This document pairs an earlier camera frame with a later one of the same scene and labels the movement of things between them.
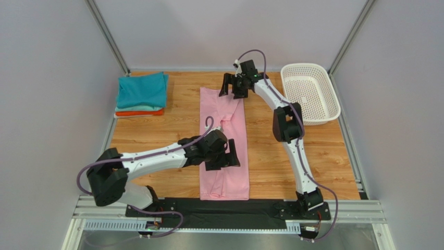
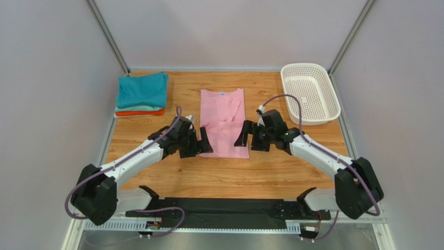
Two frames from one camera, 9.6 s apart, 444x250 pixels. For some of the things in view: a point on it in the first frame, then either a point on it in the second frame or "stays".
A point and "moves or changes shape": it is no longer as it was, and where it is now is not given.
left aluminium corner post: [108, 36] stays
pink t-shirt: [231, 183] moves or changes shape
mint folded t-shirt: [138, 108] stays
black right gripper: [236, 86] to [256, 137]
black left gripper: [227, 160] to [200, 146]
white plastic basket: [310, 85] stays
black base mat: [179, 213] stays
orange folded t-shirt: [140, 113] stays
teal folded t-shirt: [150, 88] stays
